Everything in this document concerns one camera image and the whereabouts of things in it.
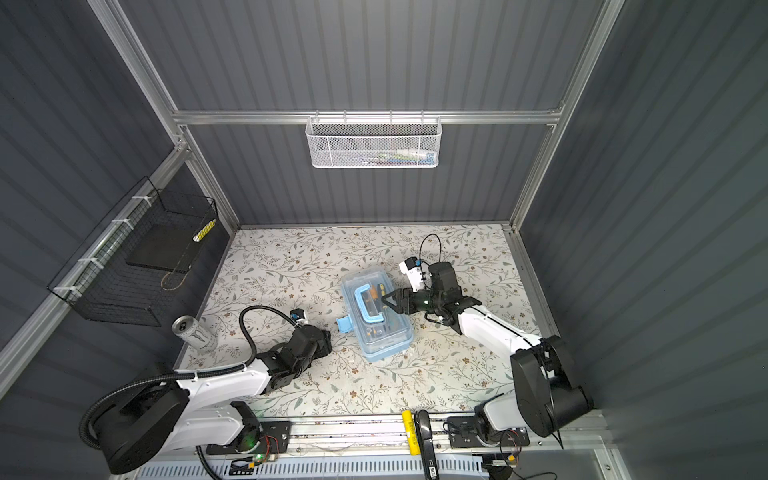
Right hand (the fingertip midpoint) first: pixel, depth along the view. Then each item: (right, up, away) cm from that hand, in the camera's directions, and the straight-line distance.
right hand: (393, 301), depth 83 cm
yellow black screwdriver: (-4, +2, +8) cm, 9 cm away
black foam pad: (-59, +15, -7) cm, 61 cm away
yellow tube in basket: (-53, +20, -1) cm, 56 cm away
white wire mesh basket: (-7, +55, +29) cm, 62 cm away
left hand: (-20, -12, +6) cm, 24 cm away
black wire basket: (-64, +10, -11) cm, 66 cm away
